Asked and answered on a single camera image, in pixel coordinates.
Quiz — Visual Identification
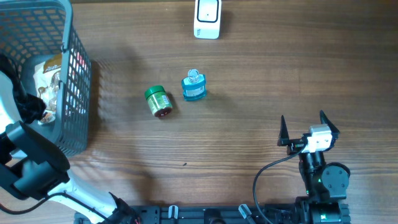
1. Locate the right camera black cable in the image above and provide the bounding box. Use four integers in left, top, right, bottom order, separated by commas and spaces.
252, 146, 307, 224

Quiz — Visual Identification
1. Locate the green lid spice jar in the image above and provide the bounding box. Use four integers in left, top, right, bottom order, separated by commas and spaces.
144, 85, 173, 118

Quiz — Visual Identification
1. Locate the grey plastic mesh basket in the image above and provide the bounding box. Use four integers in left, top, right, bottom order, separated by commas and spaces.
1, 0, 92, 157

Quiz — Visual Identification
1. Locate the camera black cable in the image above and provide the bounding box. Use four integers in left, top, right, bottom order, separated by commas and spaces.
252, 146, 307, 224
0, 192, 109, 223

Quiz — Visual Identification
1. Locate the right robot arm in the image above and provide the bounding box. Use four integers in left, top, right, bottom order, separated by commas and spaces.
277, 111, 351, 223

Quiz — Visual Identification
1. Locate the white barcode scanner box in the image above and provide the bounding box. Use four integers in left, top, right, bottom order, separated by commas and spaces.
193, 0, 222, 39

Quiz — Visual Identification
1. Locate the left camera black cable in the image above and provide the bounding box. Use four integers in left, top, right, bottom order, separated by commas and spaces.
0, 192, 109, 223

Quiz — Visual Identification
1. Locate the blue mouthwash bottle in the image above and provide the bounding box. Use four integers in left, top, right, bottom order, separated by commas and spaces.
182, 69, 206, 101

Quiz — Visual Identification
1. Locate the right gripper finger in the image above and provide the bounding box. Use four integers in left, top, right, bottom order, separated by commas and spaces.
278, 115, 290, 142
320, 110, 340, 136

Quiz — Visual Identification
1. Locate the white brown snack pouch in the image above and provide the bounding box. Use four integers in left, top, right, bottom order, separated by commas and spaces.
34, 54, 62, 125

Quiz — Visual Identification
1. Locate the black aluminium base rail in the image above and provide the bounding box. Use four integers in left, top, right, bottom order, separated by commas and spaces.
73, 203, 352, 224

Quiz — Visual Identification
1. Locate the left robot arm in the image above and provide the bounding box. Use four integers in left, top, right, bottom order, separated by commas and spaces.
1, 55, 140, 223

